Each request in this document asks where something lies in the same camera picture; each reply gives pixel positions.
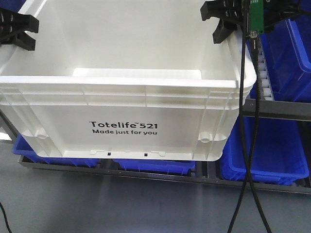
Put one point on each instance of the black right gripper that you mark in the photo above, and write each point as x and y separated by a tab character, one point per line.
231	14

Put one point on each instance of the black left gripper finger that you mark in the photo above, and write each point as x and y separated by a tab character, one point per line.
13	23
21	40

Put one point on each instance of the white Totelife plastic tote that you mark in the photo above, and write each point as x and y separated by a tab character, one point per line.
129	79

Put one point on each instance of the blue storage bin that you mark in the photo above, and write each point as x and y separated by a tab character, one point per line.
287	50
278	157

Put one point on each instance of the white right roller track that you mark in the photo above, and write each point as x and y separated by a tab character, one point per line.
266	91

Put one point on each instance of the blue lower left bin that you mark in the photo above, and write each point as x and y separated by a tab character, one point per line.
21	147

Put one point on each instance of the blue lower storage bin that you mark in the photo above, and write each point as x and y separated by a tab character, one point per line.
278	157

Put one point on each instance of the blue lower centre bin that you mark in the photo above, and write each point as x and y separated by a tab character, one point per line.
163	166

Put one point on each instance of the grey metal shelf frame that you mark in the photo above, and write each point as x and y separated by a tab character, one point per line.
205	172

